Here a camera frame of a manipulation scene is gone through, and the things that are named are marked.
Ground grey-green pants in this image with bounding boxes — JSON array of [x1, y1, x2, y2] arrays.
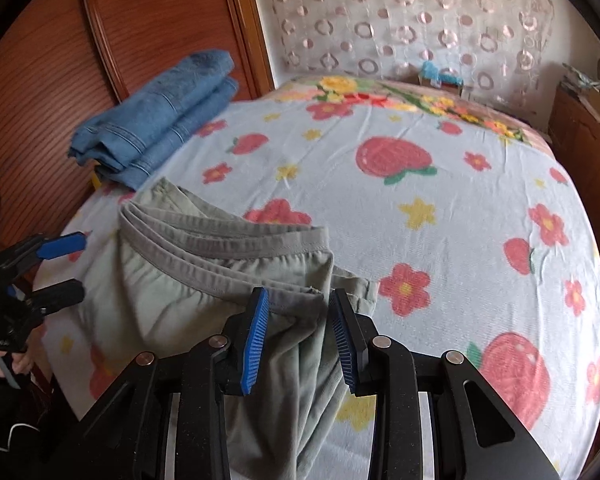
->
[[79, 179, 378, 479]]

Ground person's left hand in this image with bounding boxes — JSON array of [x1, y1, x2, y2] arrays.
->
[[0, 324, 48, 378]]

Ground yellow cloth item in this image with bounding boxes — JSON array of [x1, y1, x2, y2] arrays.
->
[[91, 171, 102, 190]]

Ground folded blue jeans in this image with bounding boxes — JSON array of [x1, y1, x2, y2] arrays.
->
[[68, 49, 238, 191]]

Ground floral fruit print bed sheet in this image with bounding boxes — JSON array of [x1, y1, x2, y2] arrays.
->
[[36, 99, 600, 479]]

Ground red-brown wooden wardrobe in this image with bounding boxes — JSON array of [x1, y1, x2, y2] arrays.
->
[[0, 0, 274, 246]]

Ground blue item on box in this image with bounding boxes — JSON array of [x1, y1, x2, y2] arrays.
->
[[418, 61, 464, 91]]

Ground wooden sideboard cabinet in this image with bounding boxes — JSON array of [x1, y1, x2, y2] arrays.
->
[[547, 84, 600, 244]]

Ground circle pattern sheer curtain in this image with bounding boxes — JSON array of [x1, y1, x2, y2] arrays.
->
[[257, 0, 555, 122]]

